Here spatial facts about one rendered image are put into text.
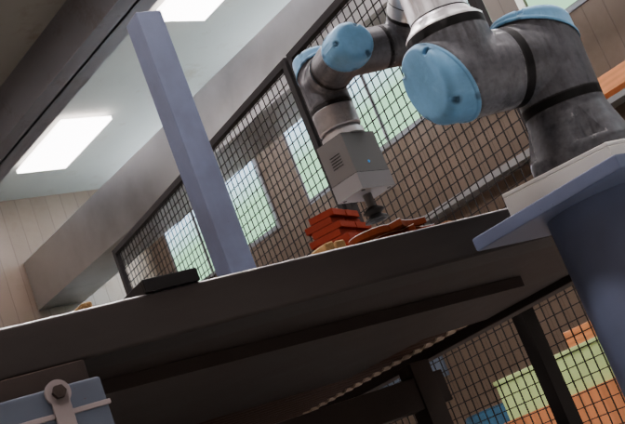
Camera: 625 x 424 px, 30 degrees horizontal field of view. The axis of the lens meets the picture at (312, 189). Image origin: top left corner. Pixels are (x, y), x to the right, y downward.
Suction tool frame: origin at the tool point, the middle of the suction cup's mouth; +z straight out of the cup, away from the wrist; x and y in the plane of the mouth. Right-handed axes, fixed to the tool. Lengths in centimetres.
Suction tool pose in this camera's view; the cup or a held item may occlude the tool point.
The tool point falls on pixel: (377, 219)
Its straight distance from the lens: 195.0
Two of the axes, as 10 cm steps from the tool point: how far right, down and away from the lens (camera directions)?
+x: 6.3, -4.3, -6.4
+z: 3.5, 9.0, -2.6
